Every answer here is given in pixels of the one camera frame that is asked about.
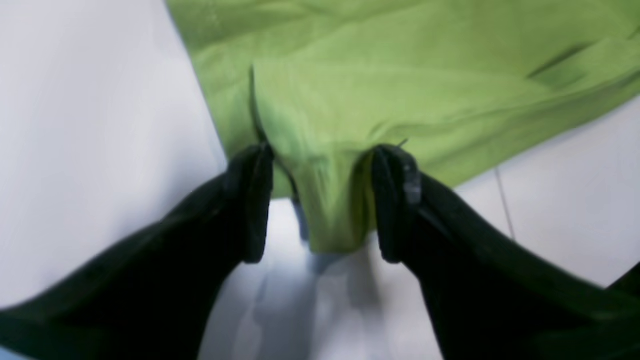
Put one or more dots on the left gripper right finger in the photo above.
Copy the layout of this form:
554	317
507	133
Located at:
488	298

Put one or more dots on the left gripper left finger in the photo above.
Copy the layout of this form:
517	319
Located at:
149	297

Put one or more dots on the green t-shirt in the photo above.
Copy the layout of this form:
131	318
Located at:
462	85

